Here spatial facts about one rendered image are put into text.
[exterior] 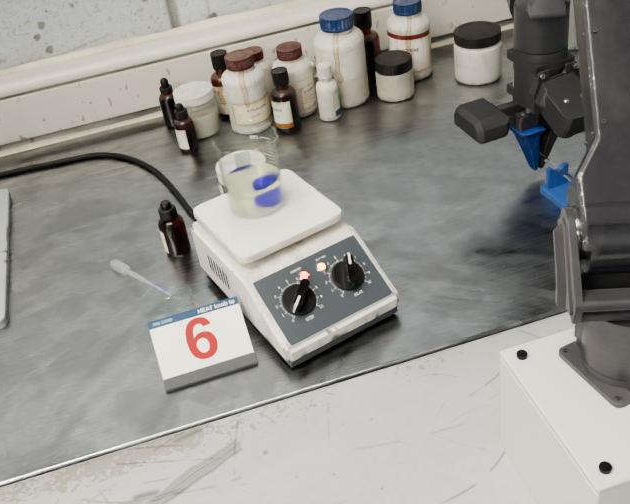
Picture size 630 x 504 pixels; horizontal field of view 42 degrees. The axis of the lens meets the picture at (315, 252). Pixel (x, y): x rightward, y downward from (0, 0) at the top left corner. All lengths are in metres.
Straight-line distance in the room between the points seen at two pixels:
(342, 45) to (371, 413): 0.59
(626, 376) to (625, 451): 0.05
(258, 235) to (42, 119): 0.55
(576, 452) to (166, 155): 0.77
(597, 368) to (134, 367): 0.45
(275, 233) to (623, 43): 0.38
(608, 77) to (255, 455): 0.41
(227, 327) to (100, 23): 0.61
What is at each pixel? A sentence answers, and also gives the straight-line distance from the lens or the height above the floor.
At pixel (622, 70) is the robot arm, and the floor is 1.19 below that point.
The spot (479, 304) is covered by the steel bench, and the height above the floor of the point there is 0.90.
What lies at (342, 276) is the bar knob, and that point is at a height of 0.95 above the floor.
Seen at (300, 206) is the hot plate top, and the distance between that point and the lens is 0.85.
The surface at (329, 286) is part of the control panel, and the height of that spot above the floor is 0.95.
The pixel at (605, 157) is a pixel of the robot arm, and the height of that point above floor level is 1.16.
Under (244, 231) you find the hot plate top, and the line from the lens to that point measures 0.83.
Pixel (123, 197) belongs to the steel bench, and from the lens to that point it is 1.11.
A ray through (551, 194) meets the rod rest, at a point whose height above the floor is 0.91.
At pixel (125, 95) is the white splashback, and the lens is 1.27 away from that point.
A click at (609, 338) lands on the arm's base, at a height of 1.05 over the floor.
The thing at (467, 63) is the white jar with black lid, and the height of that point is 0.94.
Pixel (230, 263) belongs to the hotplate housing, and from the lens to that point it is 0.82.
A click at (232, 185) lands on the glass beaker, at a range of 0.82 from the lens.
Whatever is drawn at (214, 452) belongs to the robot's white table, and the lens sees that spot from 0.74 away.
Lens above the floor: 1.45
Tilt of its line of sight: 36 degrees down
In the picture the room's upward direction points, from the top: 10 degrees counter-clockwise
